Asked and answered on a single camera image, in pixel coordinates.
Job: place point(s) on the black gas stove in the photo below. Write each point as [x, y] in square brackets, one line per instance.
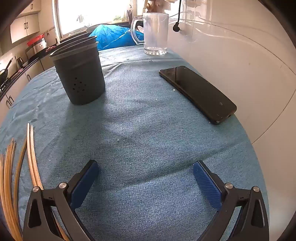
[5, 84]

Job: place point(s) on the bunch of wooden chopsticks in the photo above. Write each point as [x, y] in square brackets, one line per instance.
[8, 185]

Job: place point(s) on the black kitchen countertop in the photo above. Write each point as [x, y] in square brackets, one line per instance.
[30, 63]

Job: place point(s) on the dark grey utensil holder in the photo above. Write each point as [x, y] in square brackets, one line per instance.
[78, 74]

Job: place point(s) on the blue tablecloth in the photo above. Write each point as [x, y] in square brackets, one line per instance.
[143, 139]

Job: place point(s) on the silver rice cooker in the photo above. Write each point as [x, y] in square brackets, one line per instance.
[40, 47]

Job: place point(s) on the blue plastic bag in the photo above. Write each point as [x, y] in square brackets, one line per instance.
[111, 37]

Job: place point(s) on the black wok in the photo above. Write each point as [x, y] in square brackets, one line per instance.
[3, 73]

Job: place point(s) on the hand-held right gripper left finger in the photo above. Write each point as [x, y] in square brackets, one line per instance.
[85, 183]

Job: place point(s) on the bright kitchen window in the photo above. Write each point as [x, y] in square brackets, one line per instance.
[97, 11]

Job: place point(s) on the black smartphone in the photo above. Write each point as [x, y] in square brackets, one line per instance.
[196, 92]

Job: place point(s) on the red plastic basket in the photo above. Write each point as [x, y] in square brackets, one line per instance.
[34, 40]

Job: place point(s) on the white kitchen cabinets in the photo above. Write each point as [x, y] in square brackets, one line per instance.
[13, 90]
[23, 25]

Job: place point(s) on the clear glass mug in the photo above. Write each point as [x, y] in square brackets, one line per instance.
[156, 32]

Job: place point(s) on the steel kettle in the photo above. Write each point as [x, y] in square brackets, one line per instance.
[19, 62]

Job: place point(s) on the white upper kitchen cabinets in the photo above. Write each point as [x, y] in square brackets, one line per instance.
[23, 25]

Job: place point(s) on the dark cutlery drainer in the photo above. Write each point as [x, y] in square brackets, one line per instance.
[129, 17]

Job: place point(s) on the white lower kitchen cabinets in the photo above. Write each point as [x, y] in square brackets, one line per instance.
[13, 90]

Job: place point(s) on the pink dish rag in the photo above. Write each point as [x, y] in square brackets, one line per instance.
[49, 49]

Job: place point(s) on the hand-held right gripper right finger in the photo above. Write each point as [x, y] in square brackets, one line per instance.
[207, 185]

